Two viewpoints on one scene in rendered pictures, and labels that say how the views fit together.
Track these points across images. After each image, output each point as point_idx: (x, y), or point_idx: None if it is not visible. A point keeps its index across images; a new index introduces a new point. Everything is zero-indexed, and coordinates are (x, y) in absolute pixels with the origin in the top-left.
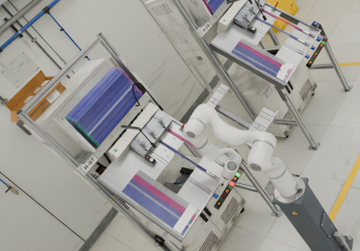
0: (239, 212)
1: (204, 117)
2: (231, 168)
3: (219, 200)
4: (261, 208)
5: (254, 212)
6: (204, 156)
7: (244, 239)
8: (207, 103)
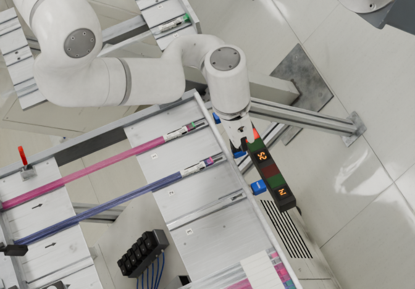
0: (299, 215)
1: None
2: (231, 63)
3: (274, 186)
4: (320, 164)
5: (318, 185)
6: (140, 158)
7: (368, 239)
8: (10, 73)
